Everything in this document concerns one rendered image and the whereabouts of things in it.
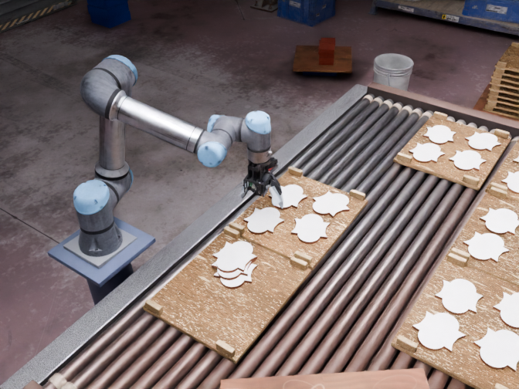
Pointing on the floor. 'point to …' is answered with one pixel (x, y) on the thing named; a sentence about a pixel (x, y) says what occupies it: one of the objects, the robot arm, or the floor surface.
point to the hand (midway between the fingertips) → (262, 202)
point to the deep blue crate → (306, 11)
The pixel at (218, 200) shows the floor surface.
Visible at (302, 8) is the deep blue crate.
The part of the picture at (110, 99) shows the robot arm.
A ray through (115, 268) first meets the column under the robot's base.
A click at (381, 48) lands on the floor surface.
